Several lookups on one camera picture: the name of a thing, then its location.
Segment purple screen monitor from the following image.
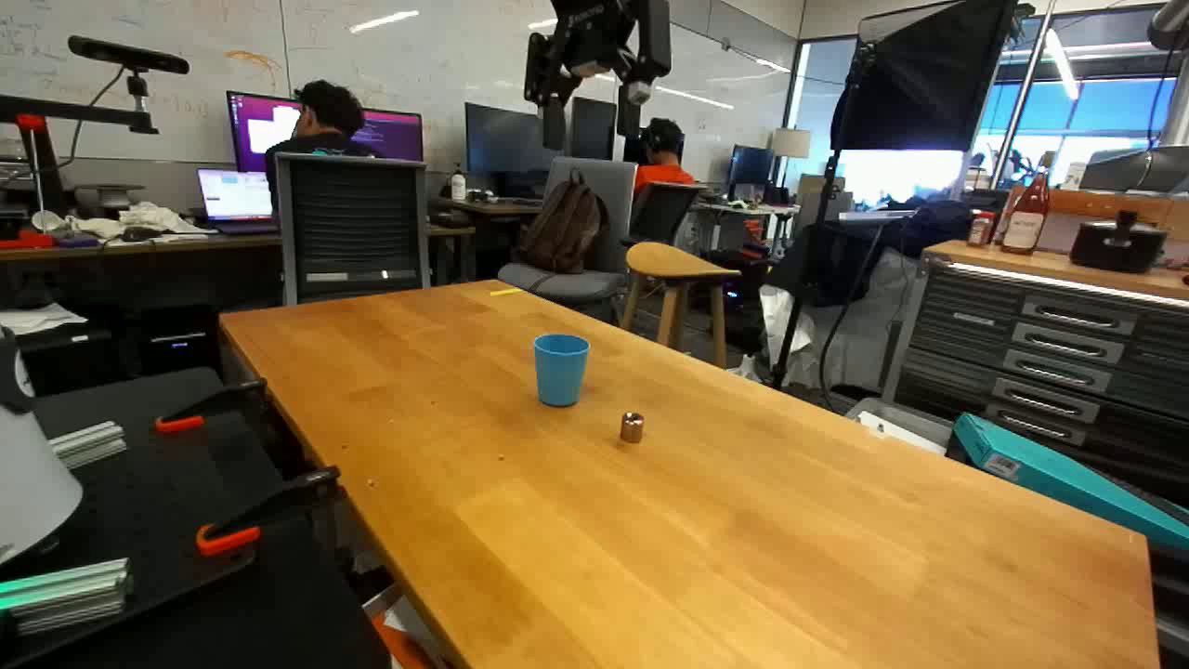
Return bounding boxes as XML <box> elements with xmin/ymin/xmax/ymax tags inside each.
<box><xmin>223</xmin><ymin>84</ymin><xmax>307</xmax><ymax>175</ymax></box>
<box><xmin>348</xmin><ymin>105</ymin><xmax>429</xmax><ymax>167</ymax></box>

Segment orange handled black clamp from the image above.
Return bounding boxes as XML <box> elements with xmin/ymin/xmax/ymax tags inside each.
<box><xmin>194</xmin><ymin>466</ymin><xmax>344</xmax><ymax>560</ymax></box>
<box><xmin>153</xmin><ymin>379</ymin><xmax>270</xmax><ymax>444</ymax></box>

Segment grey chair with backpack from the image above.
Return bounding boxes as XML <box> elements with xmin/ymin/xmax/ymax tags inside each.
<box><xmin>495</xmin><ymin>151</ymin><xmax>641</xmax><ymax>307</ymax></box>

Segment red bottle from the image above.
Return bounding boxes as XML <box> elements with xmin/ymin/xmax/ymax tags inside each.
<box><xmin>993</xmin><ymin>172</ymin><xmax>1056</xmax><ymax>260</ymax></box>

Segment open laptop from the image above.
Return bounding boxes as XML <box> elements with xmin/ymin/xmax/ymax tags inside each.
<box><xmin>194</xmin><ymin>165</ymin><xmax>282</xmax><ymax>238</ymax></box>

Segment black camera bar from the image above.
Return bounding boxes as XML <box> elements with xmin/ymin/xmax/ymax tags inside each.
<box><xmin>63</xmin><ymin>34</ymin><xmax>194</xmax><ymax>78</ymax></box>

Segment person with dark hair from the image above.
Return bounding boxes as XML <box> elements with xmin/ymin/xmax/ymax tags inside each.
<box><xmin>263</xmin><ymin>78</ymin><xmax>380</xmax><ymax>167</ymax></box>

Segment grey mesh office chair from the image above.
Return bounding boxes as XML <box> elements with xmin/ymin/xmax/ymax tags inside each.
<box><xmin>270</xmin><ymin>150</ymin><xmax>436</xmax><ymax>307</ymax></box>

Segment grey drawer tool cabinet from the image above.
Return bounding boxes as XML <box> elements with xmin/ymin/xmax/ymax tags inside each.
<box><xmin>881</xmin><ymin>238</ymin><xmax>1189</xmax><ymax>491</ymax></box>

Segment person in orange shirt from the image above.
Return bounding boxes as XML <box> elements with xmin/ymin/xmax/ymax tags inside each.
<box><xmin>628</xmin><ymin>117</ymin><xmax>707</xmax><ymax>210</ymax></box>

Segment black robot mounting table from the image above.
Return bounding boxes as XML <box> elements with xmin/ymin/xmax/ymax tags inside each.
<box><xmin>0</xmin><ymin>366</ymin><xmax>389</xmax><ymax>669</ymax></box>

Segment aluminium extrusion bar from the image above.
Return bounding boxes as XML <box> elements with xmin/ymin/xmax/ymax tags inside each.
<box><xmin>45</xmin><ymin>415</ymin><xmax>128</xmax><ymax>472</ymax></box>
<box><xmin>0</xmin><ymin>554</ymin><xmax>132</xmax><ymax>639</ymax></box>

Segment dark computer monitor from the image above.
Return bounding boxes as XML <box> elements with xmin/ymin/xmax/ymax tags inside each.
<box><xmin>462</xmin><ymin>102</ymin><xmax>550</xmax><ymax>192</ymax></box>

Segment black box device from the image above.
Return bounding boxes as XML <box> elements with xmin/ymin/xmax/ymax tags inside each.
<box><xmin>1067</xmin><ymin>210</ymin><xmax>1169</xmax><ymax>279</ymax></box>

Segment teal case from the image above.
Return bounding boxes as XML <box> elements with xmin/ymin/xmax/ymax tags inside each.
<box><xmin>947</xmin><ymin>413</ymin><xmax>1189</xmax><ymax>558</ymax></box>

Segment black light stand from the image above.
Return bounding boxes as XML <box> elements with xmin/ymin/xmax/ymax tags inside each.
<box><xmin>768</xmin><ymin>145</ymin><xmax>846</xmax><ymax>389</ymax></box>

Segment blue plastic cup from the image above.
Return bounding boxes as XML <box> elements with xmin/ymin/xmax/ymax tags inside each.
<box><xmin>530</xmin><ymin>332</ymin><xmax>594</xmax><ymax>413</ymax></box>

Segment black softbox light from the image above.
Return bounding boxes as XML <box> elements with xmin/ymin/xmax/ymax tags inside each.
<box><xmin>828</xmin><ymin>0</ymin><xmax>1021</xmax><ymax>155</ymax></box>

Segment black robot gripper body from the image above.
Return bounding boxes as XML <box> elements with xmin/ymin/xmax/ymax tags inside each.
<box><xmin>525</xmin><ymin>0</ymin><xmax>676</xmax><ymax>107</ymax></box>

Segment white shade desk lamp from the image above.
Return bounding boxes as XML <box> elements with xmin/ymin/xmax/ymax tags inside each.
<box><xmin>766</xmin><ymin>123</ymin><xmax>817</xmax><ymax>192</ymax></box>

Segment brown backpack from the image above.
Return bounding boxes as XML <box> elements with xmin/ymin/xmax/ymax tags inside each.
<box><xmin>511</xmin><ymin>172</ymin><xmax>614</xmax><ymax>279</ymax></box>

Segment wooden stool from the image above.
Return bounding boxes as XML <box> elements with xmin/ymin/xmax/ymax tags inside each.
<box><xmin>620</xmin><ymin>238</ymin><xmax>742</xmax><ymax>372</ymax></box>

